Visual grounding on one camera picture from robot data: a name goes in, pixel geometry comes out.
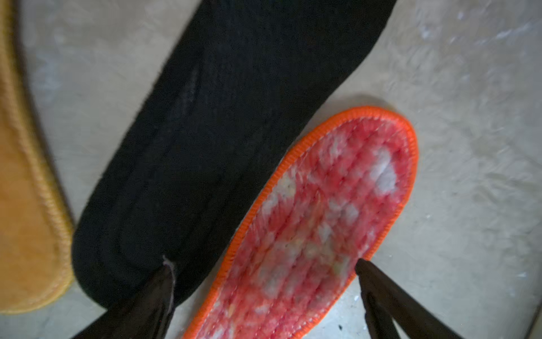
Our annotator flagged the red patterned insole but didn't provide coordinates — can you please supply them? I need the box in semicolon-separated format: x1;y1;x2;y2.
184;107;419;338

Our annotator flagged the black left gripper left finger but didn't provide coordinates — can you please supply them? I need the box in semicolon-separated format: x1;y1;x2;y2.
75;258;176;338

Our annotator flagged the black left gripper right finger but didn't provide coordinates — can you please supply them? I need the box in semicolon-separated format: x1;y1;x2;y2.
355;258;460;338

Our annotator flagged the black insole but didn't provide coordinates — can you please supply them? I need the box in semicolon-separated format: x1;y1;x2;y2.
72;1;395;308

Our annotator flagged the orange fuzzy insole far left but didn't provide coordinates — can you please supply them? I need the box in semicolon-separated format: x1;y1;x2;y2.
1;1;73;314

